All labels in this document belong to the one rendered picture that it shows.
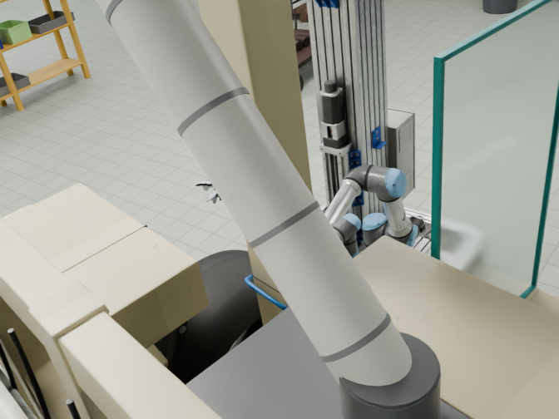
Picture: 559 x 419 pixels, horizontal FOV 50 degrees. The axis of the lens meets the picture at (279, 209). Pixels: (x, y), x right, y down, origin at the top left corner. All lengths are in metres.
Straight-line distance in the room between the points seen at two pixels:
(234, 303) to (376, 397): 0.94
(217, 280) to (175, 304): 0.40
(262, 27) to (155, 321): 0.70
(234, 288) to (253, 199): 0.95
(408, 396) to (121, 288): 0.76
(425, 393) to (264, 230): 0.32
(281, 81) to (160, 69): 0.40
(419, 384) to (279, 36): 0.69
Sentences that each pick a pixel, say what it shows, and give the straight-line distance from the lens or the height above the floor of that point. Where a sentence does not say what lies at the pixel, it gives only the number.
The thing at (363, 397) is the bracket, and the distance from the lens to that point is 0.90.
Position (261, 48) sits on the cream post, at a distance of 1.20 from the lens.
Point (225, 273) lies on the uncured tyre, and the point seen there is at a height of 1.49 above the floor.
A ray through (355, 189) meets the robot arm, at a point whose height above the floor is 1.27.
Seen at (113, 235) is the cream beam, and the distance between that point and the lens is 1.62.
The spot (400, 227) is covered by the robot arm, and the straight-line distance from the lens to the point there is 2.81.
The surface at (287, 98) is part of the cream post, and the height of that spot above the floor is 2.14.
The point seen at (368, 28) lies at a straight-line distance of 2.80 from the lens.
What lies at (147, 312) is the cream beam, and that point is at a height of 1.74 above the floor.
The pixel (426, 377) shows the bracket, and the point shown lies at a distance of 0.92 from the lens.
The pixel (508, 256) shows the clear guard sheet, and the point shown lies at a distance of 1.82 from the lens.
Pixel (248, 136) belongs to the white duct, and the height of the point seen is 2.26.
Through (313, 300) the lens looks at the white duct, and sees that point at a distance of 0.88.
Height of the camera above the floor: 2.65
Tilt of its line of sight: 34 degrees down
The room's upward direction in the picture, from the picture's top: 9 degrees counter-clockwise
